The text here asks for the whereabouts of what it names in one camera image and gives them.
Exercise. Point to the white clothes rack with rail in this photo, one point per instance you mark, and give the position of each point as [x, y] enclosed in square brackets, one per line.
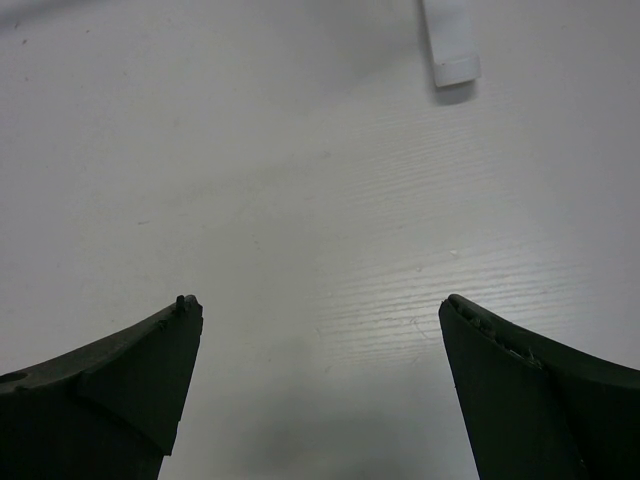
[454, 53]

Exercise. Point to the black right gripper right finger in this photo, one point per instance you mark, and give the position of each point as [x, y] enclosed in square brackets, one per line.
[534, 408]

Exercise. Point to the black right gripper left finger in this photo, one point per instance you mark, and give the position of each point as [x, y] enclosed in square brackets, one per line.
[107, 410]

